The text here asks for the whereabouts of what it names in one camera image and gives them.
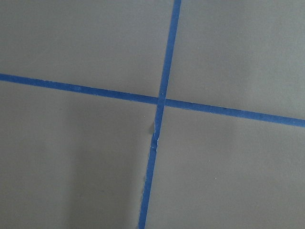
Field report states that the blue tape right lengthwise line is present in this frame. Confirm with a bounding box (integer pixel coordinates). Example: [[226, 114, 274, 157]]
[[137, 0, 182, 229]]

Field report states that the blue tape crosswise line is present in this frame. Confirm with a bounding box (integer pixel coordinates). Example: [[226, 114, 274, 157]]
[[0, 74, 305, 127]]

